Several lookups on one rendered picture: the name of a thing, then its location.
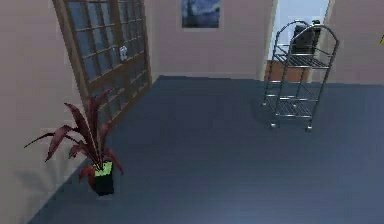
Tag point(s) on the blue framed wall picture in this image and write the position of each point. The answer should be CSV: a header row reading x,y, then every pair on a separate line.
x,y
200,13

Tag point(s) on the red house plant in pot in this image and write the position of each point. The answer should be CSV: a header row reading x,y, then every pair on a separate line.
x,y
89,140

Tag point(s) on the brown glass panel door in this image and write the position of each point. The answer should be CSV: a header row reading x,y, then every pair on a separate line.
x,y
100,50

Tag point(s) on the yellow wall object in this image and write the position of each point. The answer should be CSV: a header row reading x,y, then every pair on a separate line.
x,y
382,40

